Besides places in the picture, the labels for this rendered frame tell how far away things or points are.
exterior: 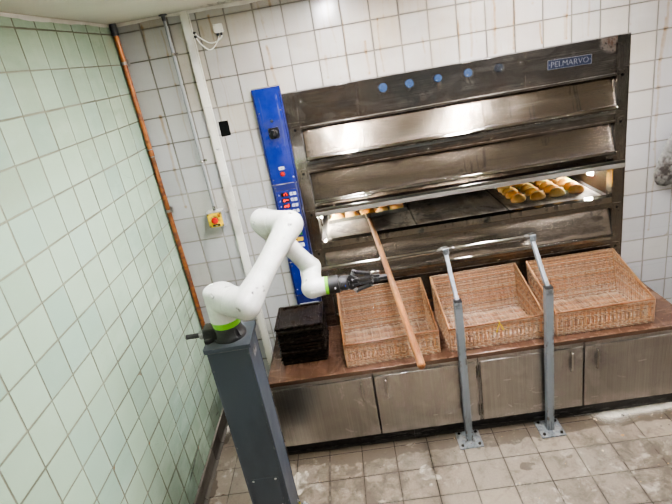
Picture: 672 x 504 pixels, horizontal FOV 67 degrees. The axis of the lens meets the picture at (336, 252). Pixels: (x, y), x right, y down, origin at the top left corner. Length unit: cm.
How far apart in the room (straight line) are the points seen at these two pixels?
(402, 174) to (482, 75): 70
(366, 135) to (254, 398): 159
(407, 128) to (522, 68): 71
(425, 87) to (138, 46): 159
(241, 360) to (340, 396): 96
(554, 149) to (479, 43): 77
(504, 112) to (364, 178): 88
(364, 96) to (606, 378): 214
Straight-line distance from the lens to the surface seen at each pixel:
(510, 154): 322
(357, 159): 305
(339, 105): 301
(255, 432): 250
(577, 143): 336
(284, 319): 313
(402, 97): 304
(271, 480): 269
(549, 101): 325
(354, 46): 299
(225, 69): 304
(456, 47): 306
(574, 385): 335
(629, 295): 355
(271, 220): 225
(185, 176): 318
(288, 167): 303
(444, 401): 317
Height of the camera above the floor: 228
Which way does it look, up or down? 22 degrees down
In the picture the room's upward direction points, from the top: 10 degrees counter-clockwise
